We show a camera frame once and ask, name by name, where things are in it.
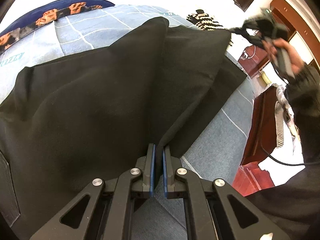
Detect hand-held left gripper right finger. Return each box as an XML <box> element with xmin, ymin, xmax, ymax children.
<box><xmin>162</xmin><ymin>146</ymin><xmax>292</xmax><ymax>240</ymax></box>

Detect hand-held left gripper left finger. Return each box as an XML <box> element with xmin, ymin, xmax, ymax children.
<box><xmin>30</xmin><ymin>143</ymin><xmax>157</xmax><ymax>240</ymax></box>

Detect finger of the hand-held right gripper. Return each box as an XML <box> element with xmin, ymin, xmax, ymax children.
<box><xmin>229</xmin><ymin>26</ymin><xmax>265</xmax><ymax>48</ymax></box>

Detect black pants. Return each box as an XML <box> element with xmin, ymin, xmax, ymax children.
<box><xmin>0</xmin><ymin>16</ymin><xmax>247</xmax><ymax>240</ymax></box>

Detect person's right forearm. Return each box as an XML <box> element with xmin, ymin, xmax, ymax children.
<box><xmin>284</xmin><ymin>64</ymin><xmax>320</xmax><ymax>167</ymax></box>

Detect person's right hand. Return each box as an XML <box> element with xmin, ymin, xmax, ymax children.
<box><xmin>262</xmin><ymin>39</ymin><xmax>307</xmax><ymax>83</ymax></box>

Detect brown wooden wardrobe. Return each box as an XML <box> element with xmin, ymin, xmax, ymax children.
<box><xmin>269</xmin><ymin>0</ymin><xmax>320</xmax><ymax>67</ymax></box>

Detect brown wooden cabinet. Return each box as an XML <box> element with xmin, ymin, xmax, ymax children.
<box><xmin>237</xmin><ymin>42</ymin><xmax>272</xmax><ymax>78</ymax></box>

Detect black white zigzag cloth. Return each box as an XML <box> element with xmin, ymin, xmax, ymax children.
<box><xmin>186</xmin><ymin>9</ymin><xmax>225</xmax><ymax>31</ymax></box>

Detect striped white cloth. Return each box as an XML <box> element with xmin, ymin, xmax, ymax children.
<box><xmin>274</xmin><ymin>84</ymin><xmax>303</xmax><ymax>151</ymax></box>

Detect person's dark jacket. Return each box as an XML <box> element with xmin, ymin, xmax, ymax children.
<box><xmin>246</xmin><ymin>164</ymin><xmax>320</xmax><ymax>240</ymax></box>

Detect blue checked blanket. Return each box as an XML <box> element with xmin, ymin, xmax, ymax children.
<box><xmin>0</xmin><ymin>4</ymin><xmax>255</xmax><ymax>240</ymax></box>

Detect navy orange patterned pillow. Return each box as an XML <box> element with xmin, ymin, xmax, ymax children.
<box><xmin>0</xmin><ymin>0</ymin><xmax>115</xmax><ymax>53</ymax></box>

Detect wooden bed frame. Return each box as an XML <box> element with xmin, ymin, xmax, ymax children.
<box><xmin>232</xmin><ymin>86</ymin><xmax>278</xmax><ymax>197</ymax></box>

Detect black cable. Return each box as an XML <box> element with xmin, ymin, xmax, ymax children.
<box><xmin>261</xmin><ymin>146</ymin><xmax>307</xmax><ymax>167</ymax></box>

